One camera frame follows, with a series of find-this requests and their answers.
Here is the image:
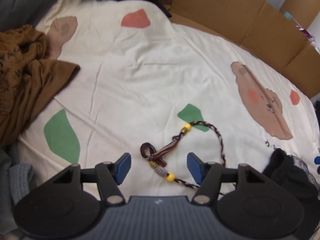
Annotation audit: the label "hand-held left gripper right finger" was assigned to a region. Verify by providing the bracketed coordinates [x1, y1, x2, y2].
[187, 152, 272, 205]

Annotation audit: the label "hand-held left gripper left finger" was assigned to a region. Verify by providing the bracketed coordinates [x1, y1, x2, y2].
[51, 152, 132, 207]

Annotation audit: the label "black shorts with bear-print sides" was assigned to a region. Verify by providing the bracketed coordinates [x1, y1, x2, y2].
[140, 121, 319, 205]

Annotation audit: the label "cream bear print blanket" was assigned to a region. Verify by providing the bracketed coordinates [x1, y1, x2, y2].
[17, 0, 317, 200]

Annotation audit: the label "blue-grey jeans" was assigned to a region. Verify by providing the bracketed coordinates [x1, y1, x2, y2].
[0, 150, 35, 240]

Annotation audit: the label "brown shirt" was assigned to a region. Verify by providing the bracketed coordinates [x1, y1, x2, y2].
[0, 25, 80, 148]

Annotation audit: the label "flattened cardboard sheet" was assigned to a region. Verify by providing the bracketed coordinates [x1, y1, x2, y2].
[155, 0, 320, 99]

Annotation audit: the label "dark grey pillow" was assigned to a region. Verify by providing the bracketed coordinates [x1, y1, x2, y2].
[0, 0, 68, 33]

